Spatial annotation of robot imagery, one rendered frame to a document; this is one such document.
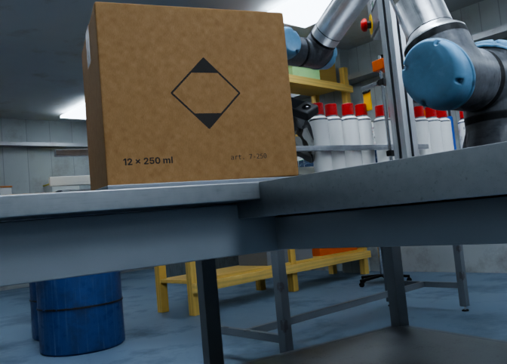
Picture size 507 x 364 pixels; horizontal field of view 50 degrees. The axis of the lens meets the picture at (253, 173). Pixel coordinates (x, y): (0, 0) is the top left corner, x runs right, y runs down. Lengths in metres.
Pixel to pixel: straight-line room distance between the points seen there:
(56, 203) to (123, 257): 0.10
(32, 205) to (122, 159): 0.29
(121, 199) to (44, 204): 0.07
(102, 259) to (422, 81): 0.63
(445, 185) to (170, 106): 0.47
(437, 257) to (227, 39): 5.78
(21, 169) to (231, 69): 9.19
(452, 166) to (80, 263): 0.36
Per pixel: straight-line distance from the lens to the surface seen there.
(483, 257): 6.27
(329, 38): 1.41
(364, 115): 1.60
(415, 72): 1.00
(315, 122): 1.49
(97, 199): 0.54
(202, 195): 0.58
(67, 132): 10.38
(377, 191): 0.51
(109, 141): 0.80
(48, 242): 0.57
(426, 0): 1.06
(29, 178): 10.01
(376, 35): 1.69
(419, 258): 6.65
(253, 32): 0.90
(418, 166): 0.49
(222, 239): 0.63
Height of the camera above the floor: 0.79
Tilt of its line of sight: 5 degrees up
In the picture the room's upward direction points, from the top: 5 degrees counter-clockwise
